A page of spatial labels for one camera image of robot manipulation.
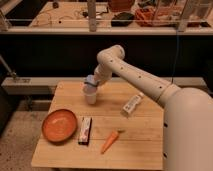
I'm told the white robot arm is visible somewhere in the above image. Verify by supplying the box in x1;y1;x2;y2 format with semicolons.
83;45;213;171

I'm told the white ceramic cup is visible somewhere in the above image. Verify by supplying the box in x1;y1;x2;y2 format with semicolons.
83;85;97;105

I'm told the dark snack bar packet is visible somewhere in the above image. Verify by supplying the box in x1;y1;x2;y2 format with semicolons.
78;117;92;145

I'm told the orange bowl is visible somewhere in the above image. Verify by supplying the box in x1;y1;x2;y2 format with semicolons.
42;109;78;143

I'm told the wooden table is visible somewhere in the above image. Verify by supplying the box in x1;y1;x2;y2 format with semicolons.
31;82;163;171

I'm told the orange carrot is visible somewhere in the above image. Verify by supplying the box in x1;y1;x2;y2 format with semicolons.
100;130;123;154

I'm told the black bag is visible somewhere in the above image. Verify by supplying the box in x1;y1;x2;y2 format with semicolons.
111;12;134;27

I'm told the grey metal bench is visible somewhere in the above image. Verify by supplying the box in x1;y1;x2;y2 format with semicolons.
1;77;208;95

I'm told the blue cable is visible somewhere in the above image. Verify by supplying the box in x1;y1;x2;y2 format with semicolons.
171;33;181;84

